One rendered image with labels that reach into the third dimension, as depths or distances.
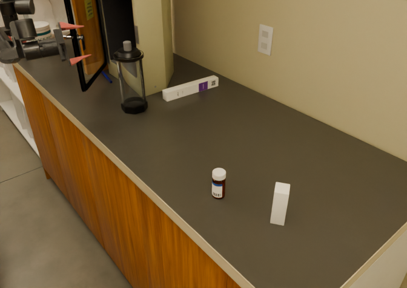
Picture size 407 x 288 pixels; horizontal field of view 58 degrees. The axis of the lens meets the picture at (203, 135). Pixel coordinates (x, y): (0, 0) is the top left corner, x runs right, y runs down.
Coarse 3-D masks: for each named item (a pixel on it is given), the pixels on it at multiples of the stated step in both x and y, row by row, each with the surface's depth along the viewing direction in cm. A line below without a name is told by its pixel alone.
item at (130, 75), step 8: (136, 56) 131; (120, 64) 132; (128, 64) 131; (136, 64) 132; (120, 72) 134; (128, 72) 132; (136, 72) 134; (120, 80) 136; (128, 80) 134; (136, 80) 135; (120, 88) 139; (128, 88) 136; (136, 88) 137; (128, 96) 138; (136, 96) 138; (144, 96) 142; (128, 104) 140; (136, 104) 140
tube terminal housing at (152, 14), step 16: (144, 0) 135; (160, 0) 140; (144, 16) 138; (160, 16) 143; (144, 32) 141; (160, 32) 146; (144, 48) 144; (160, 48) 149; (112, 64) 168; (144, 64) 147; (160, 64) 152; (144, 80) 150; (160, 80) 156
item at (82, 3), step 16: (64, 0) 126; (80, 0) 138; (80, 16) 138; (96, 16) 155; (80, 32) 139; (96, 32) 156; (80, 48) 140; (96, 48) 157; (96, 64) 157; (80, 80) 142
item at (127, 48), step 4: (124, 44) 130; (128, 44) 130; (120, 48) 134; (124, 48) 131; (128, 48) 131; (132, 48) 134; (136, 48) 134; (116, 52) 132; (120, 52) 130; (124, 52) 130; (128, 52) 130; (132, 52) 130; (136, 52) 131; (140, 52) 133; (120, 56) 130; (124, 56) 129; (128, 56) 130; (132, 56) 130
